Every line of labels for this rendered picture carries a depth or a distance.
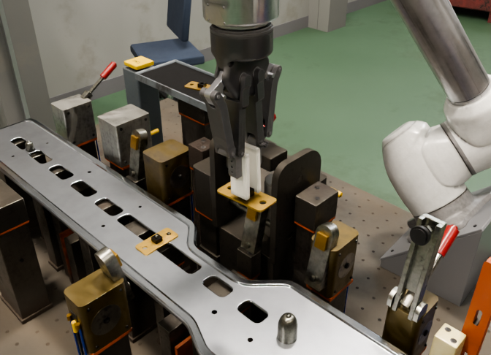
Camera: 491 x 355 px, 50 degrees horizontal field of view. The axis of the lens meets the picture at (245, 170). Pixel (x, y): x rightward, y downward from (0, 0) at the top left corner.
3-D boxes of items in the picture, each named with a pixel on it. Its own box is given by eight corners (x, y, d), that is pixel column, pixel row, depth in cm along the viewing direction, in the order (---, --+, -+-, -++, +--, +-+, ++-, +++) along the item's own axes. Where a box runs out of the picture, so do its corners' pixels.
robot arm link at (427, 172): (410, 208, 148) (369, 142, 148) (471, 176, 142) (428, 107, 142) (411, 223, 133) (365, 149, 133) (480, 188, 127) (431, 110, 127)
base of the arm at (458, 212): (430, 214, 154) (420, 198, 154) (496, 194, 135) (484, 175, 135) (396, 246, 143) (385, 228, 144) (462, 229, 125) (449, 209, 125)
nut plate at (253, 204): (215, 192, 76) (215, 185, 75) (233, 181, 78) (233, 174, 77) (260, 213, 71) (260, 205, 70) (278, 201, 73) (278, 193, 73)
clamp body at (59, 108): (72, 208, 166) (50, 103, 147) (104, 193, 173) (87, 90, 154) (85, 218, 162) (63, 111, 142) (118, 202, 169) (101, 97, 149)
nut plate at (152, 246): (146, 256, 102) (145, 251, 101) (134, 247, 104) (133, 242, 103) (179, 236, 107) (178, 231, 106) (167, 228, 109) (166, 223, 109)
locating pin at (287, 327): (272, 342, 86) (274, 315, 83) (286, 331, 88) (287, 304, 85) (288, 354, 85) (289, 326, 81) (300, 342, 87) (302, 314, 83)
